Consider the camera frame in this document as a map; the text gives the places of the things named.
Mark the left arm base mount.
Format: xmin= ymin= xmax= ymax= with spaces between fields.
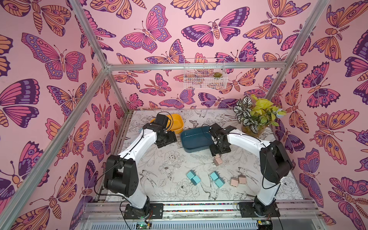
xmin=124 ymin=203 xmax=163 ymax=219

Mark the teal storage box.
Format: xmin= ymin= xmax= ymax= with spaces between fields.
xmin=180 ymin=126 xmax=214 ymax=153

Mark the white wire basket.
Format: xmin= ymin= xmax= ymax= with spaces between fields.
xmin=182 ymin=61 xmax=228 ymax=91

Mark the teal plug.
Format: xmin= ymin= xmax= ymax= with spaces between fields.
xmin=186 ymin=170 xmax=196 ymax=180
xmin=209 ymin=171 xmax=219 ymax=181
xmin=214 ymin=177 xmax=225 ymax=188
xmin=191 ymin=175 xmax=201 ymax=186

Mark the yellow storage box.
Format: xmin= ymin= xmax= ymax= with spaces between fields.
xmin=151 ymin=114 xmax=184 ymax=134

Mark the potted plant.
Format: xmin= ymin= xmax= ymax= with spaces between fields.
xmin=233 ymin=94 xmax=286 ymax=137

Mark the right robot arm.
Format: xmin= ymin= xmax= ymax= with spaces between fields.
xmin=209 ymin=123 xmax=292 ymax=209

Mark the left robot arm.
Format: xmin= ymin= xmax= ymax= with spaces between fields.
xmin=103 ymin=112 xmax=177 ymax=210

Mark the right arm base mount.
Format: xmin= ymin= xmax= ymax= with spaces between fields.
xmin=237 ymin=202 xmax=280 ymax=218

